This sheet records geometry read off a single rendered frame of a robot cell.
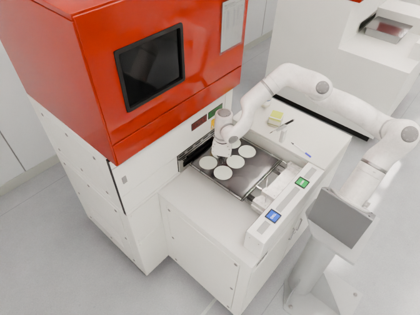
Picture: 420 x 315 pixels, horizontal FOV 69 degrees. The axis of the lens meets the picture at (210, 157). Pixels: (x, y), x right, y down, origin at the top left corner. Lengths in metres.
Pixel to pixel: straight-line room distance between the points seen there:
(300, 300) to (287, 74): 1.52
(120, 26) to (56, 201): 2.09
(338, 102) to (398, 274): 1.58
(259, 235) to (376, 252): 1.49
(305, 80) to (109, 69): 0.80
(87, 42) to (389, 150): 1.21
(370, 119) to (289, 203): 0.51
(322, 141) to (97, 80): 1.26
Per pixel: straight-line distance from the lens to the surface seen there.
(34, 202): 2.98
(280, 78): 1.42
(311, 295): 2.36
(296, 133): 1.84
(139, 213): 1.67
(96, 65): 1.02
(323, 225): 1.61
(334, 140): 1.87
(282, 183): 1.66
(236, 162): 1.69
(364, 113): 1.47
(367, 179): 1.49
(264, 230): 1.39
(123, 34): 1.04
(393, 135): 1.45
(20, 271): 2.66
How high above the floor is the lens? 2.14
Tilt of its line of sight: 47 degrees down
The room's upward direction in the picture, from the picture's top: 1 degrees clockwise
